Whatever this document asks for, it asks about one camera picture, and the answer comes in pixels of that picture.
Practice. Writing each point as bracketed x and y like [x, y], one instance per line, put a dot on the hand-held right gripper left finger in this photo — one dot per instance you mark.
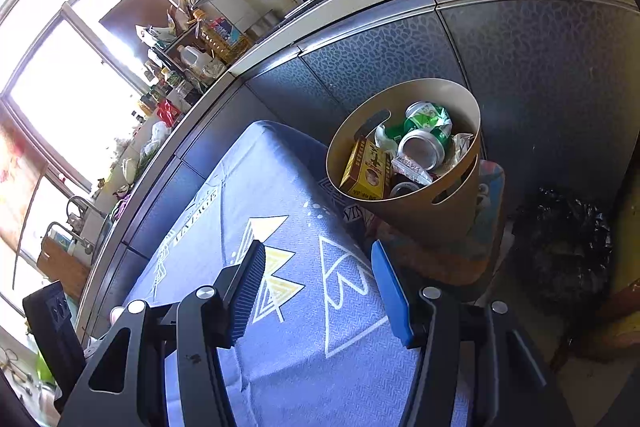
[247, 287]

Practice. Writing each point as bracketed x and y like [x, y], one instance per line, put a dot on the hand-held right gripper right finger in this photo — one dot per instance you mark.
[392, 297]

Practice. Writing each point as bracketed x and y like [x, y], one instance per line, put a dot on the tan round bin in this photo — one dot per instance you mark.
[440, 217]

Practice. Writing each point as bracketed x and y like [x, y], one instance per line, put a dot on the yellow brown cardboard box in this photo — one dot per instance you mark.
[367, 172]

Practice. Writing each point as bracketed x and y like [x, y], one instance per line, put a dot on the white plastic wrapper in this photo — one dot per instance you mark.
[412, 169]

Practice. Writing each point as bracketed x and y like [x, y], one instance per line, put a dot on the crushed green drink can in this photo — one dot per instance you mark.
[427, 114]

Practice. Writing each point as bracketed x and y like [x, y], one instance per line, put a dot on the stool with printed cushion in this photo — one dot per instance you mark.
[450, 262]

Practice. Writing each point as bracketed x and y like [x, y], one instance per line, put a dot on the wooden cutting board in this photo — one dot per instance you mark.
[65, 269]

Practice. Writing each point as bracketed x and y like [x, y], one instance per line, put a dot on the blue printed tablecloth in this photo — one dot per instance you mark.
[300, 332]

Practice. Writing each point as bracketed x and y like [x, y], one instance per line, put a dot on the curved metal faucet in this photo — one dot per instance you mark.
[80, 204]

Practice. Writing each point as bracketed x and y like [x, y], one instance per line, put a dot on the black garbage bag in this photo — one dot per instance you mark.
[560, 247]

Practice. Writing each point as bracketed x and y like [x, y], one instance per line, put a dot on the white plastic bag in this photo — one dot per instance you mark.
[156, 137]

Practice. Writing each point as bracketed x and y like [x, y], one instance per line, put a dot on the red food packet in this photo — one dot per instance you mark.
[169, 113]

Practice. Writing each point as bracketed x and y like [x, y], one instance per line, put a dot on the white plastic jug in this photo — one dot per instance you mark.
[192, 59]

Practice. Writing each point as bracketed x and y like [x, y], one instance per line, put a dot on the yellow cooking oil bottle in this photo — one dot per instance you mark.
[220, 39]

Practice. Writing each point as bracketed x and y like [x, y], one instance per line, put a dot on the kitchen counter with grey cabinets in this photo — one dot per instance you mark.
[400, 47]

